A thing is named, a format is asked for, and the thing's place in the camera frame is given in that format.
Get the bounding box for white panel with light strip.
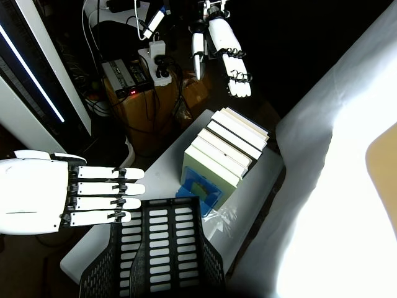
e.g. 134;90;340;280
0;0;93;161

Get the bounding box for white plastic bin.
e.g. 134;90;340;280
119;136;136;170

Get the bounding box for brown cardboard box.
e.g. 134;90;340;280
104;70;212;156

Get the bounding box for silver power supply box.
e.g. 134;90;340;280
101;58;137;99

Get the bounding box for black plastic file rack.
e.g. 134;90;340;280
79;196;226;298

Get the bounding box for blue metal bookend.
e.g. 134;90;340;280
174;166;225;217

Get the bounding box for black electronics box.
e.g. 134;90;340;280
128;60;155;91

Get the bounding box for white power strip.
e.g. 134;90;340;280
138;46;173;88

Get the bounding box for clear plastic film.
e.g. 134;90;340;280
201;207;238;238

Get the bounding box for black book with grey label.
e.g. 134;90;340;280
190;136;252;180

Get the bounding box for white charger adapter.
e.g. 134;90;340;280
148;39;167;58

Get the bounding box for white curved stand base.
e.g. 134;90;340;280
87;6;146;34

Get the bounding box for pale green book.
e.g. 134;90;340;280
181;145;241;212

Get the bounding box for black Let It Be book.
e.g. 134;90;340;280
205;120;264;161

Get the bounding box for white USB dongle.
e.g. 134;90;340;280
141;10;165;40

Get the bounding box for white Fashion India book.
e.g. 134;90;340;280
211;111;268;152

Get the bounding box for pale yellow book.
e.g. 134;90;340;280
218;107;269;141

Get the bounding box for white cloth backdrop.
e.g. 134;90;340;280
228;0;397;298

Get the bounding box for tan board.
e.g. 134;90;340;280
365;122;397;237

